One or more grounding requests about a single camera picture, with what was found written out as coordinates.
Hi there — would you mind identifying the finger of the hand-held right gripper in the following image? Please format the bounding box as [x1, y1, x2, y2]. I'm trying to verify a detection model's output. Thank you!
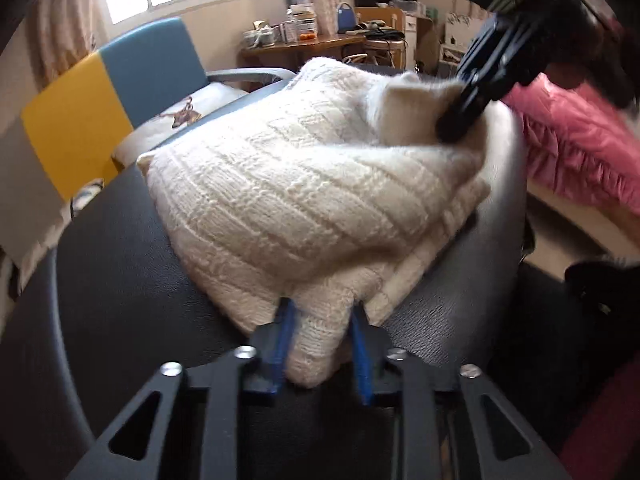
[460, 19, 547, 140]
[434, 14, 507, 145]

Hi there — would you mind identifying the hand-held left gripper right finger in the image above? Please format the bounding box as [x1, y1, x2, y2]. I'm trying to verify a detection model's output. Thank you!
[350, 305, 573, 480]

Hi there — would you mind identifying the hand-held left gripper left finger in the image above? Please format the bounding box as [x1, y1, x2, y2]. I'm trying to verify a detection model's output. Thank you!
[67, 297, 298, 480]

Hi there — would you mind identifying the cream knit sweater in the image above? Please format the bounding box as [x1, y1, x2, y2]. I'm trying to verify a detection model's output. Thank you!
[136, 56, 493, 390]

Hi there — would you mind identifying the pile of clothes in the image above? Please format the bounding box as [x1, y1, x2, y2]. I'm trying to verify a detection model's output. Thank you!
[359, 20, 405, 43]

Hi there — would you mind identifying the white low shelf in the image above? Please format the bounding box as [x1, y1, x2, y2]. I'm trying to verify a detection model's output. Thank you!
[440, 10, 481, 63]

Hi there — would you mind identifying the pink ruffled bedding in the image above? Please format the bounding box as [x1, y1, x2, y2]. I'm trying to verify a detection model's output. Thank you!
[500, 72, 640, 216]

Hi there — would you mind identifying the wooden back chair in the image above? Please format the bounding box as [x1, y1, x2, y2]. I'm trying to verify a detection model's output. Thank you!
[356, 6, 407, 67]

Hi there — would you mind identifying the blue bag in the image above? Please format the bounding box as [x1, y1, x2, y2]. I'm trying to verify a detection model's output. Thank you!
[336, 2, 357, 35]

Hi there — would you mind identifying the wooden table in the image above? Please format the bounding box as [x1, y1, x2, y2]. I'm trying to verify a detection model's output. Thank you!
[239, 32, 366, 68]

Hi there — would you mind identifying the geometric print cushion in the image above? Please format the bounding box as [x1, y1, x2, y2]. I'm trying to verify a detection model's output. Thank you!
[67, 178, 106, 216]

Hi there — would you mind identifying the deer print cushion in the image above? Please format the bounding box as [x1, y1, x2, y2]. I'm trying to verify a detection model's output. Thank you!
[112, 82, 251, 171]

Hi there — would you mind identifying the grey yellow blue sofa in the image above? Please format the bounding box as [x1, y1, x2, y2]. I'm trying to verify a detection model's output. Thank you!
[0, 16, 296, 281]

